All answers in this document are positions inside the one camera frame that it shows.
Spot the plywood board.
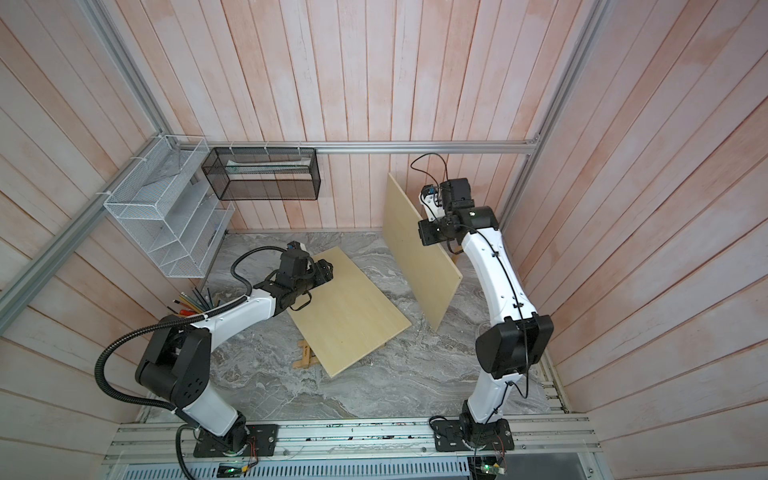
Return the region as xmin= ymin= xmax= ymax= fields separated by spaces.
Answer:
xmin=383 ymin=174 xmax=463 ymax=331
xmin=289 ymin=247 xmax=411 ymax=378

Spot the wooden easel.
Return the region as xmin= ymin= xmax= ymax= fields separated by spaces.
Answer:
xmin=292 ymin=339 xmax=319 ymax=369

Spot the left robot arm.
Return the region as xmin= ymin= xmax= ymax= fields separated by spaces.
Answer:
xmin=135 ymin=241 xmax=333 ymax=453

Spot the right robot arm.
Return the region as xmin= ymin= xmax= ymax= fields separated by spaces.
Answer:
xmin=418 ymin=178 xmax=554 ymax=450

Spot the cup of coloured pencils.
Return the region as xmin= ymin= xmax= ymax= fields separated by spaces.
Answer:
xmin=168 ymin=287 xmax=220 ymax=317

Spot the black mesh basket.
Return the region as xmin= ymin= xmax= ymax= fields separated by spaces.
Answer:
xmin=202 ymin=146 xmax=322 ymax=201

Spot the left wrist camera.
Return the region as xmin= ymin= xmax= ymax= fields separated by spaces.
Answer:
xmin=287 ymin=241 xmax=310 ymax=256

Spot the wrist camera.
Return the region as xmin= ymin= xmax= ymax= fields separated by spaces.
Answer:
xmin=287 ymin=241 xmax=310 ymax=256
xmin=419 ymin=185 xmax=445 ymax=221

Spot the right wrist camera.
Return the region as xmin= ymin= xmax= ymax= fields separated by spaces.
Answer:
xmin=419 ymin=185 xmax=445 ymax=221

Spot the aluminium frame horizontal bar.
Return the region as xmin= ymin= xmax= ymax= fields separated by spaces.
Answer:
xmin=207 ymin=140 xmax=538 ymax=155

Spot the white wire mesh shelf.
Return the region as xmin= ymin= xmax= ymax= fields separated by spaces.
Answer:
xmin=104 ymin=135 xmax=235 ymax=279

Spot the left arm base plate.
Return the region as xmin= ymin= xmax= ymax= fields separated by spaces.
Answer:
xmin=193 ymin=424 xmax=279 ymax=458

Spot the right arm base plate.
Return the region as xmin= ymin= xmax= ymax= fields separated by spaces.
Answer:
xmin=428 ymin=416 xmax=515 ymax=453

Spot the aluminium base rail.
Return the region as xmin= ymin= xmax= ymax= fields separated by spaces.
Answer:
xmin=103 ymin=414 xmax=601 ymax=465

